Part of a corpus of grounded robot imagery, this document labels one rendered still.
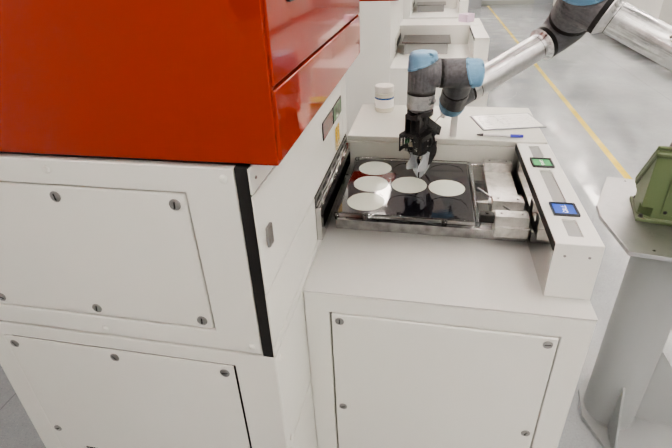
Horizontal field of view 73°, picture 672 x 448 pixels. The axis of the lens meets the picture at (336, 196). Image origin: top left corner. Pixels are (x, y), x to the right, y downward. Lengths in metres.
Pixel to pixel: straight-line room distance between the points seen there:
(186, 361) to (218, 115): 0.55
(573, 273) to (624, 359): 0.73
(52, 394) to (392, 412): 0.84
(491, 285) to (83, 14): 0.93
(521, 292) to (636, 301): 0.60
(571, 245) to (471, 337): 0.29
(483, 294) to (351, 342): 0.33
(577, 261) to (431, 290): 0.31
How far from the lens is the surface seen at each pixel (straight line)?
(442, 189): 1.32
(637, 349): 1.75
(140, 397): 1.21
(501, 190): 1.39
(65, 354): 1.22
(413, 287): 1.08
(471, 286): 1.10
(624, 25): 1.44
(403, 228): 1.25
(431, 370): 1.19
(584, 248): 1.06
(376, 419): 1.36
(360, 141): 1.52
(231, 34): 0.65
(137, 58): 0.73
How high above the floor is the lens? 1.51
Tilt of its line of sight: 28 degrees down
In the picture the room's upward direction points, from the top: 2 degrees counter-clockwise
